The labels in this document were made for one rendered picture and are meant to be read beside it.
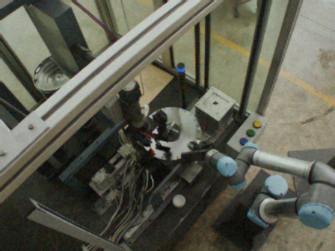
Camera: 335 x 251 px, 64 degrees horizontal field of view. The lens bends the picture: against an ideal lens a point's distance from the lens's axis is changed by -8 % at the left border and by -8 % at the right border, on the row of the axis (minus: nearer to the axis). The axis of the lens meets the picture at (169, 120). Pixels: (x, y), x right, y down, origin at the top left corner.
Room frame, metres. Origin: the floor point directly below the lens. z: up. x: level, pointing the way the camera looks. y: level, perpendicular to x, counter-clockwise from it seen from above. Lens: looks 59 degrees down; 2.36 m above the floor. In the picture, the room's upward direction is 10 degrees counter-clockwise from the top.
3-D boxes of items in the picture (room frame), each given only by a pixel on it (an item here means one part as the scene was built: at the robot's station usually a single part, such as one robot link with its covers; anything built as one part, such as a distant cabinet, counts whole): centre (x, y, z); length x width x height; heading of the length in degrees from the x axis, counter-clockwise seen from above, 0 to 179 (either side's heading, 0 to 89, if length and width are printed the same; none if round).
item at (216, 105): (0.94, -0.29, 0.82); 0.18 x 0.18 x 0.15; 40
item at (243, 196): (0.36, -0.48, 0.37); 0.40 x 0.40 x 0.75; 40
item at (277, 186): (0.35, -0.47, 0.91); 0.13 x 0.12 x 0.14; 137
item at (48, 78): (1.23, 0.64, 0.93); 0.31 x 0.31 x 0.36
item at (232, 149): (0.71, -0.43, 0.82); 0.28 x 0.11 x 0.15; 130
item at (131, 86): (0.77, 0.22, 1.45); 0.35 x 0.07 x 0.28; 40
